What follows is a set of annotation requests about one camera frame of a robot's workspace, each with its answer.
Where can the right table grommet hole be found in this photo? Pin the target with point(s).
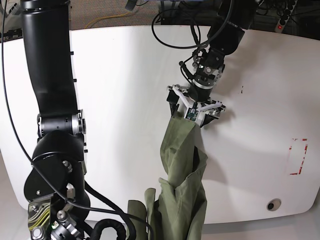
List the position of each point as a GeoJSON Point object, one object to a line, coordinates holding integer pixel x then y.
{"type": "Point", "coordinates": [273, 205]}

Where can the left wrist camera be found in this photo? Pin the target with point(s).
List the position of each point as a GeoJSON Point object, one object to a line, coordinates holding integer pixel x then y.
{"type": "Point", "coordinates": [191, 114]}

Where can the green T-shirt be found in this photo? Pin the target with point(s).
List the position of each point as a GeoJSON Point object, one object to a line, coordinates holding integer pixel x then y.
{"type": "Point", "coordinates": [178, 212]}

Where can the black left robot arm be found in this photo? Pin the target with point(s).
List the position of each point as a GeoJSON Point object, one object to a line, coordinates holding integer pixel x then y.
{"type": "Point", "coordinates": [224, 37]}

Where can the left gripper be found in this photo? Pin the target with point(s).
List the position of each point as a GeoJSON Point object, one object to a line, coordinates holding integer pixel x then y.
{"type": "Point", "coordinates": [196, 95]}

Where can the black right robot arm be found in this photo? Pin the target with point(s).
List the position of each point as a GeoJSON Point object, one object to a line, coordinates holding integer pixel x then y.
{"type": "Point", "coordinates": [62, 205]}

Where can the red tape marking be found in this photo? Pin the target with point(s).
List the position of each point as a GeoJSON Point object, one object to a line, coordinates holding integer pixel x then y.
{"type": "Point", "coordinates": [296, 156]}

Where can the black power strip red switch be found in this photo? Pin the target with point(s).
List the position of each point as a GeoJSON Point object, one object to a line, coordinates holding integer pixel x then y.
{"type": "Point", "coordinates": [285, 15]}

